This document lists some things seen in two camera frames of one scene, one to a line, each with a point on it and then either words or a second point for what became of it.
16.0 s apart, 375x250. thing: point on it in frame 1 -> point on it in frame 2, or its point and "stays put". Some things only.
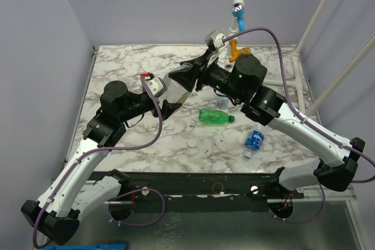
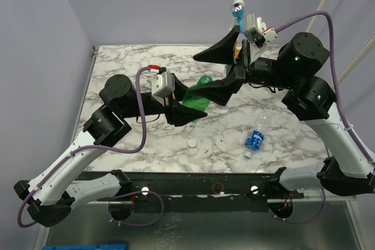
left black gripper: [168, 108] -> [176, 112]
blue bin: [119, 246] stays put
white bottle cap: [192, 143] stays put
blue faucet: [238, 11] stays put
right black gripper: [201, 74] -> [242, 67]
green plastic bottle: [214, 116] -> [195, 100]
